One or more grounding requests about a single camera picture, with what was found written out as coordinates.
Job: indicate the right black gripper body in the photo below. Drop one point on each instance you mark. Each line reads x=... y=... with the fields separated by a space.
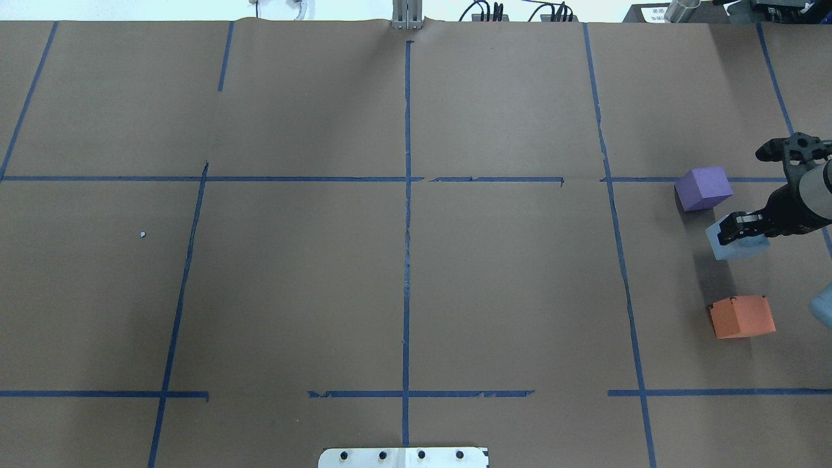
x=788 y=209

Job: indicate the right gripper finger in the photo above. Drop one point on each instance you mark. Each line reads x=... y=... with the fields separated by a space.
x=740 y=225

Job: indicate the light blue foam block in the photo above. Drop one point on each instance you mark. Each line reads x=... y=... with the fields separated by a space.
x=740 y=249

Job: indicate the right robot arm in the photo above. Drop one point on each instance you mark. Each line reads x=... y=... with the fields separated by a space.
x=801 y=206

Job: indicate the purple foam block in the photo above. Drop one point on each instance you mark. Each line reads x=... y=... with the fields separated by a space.
x=703 y=188

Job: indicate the orange foam block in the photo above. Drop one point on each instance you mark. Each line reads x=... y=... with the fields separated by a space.
x=740 y=317

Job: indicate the aluminium frame post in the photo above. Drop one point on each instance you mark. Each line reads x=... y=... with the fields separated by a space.
x=407 y=15

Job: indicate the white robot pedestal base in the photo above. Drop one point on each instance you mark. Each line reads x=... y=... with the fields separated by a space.
x=405 y=457

